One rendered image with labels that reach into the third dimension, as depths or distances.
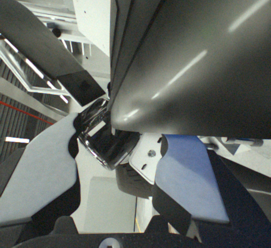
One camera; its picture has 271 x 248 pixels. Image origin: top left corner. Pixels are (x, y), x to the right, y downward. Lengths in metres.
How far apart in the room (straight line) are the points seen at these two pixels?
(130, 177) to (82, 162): 12.07
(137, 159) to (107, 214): 7.34
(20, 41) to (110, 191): 7.22
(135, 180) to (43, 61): 0.36
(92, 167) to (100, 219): 5.39
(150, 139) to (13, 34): 0.27
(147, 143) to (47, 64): 0.22
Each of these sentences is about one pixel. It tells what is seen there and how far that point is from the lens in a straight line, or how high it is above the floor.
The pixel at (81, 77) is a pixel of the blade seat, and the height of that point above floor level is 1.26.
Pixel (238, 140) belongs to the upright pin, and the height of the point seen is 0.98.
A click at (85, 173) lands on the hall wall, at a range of 12.57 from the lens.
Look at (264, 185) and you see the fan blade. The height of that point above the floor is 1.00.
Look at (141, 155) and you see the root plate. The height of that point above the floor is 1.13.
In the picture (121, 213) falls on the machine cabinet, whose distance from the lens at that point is 7.64.
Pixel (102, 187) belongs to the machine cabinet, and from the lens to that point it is 7.39.
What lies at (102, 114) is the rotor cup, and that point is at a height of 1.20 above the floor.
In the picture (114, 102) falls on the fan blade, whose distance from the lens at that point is 0.15.
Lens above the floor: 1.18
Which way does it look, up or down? 6 degrees down
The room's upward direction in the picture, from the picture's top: 84 degrees counter-clockwise
